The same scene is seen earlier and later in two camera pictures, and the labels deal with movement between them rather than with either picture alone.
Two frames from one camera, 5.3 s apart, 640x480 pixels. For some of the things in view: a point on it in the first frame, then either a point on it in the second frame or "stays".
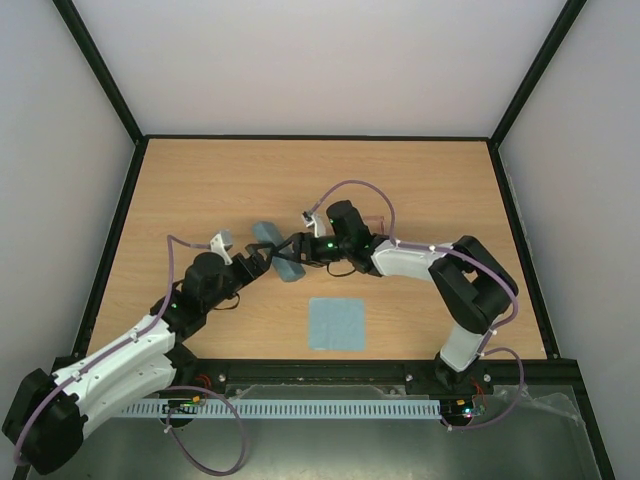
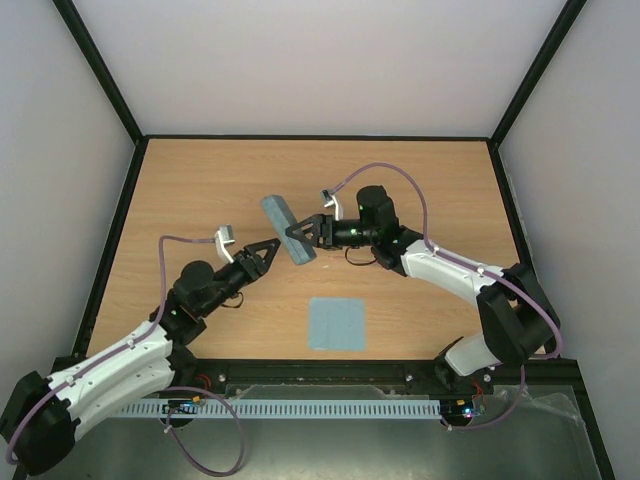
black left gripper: [249, 272] stays
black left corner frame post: [106, 79] stays
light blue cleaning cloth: [336, 323] stays
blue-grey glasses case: [265, 233] to [280, 219]
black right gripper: [301, 245] to [324, 231]
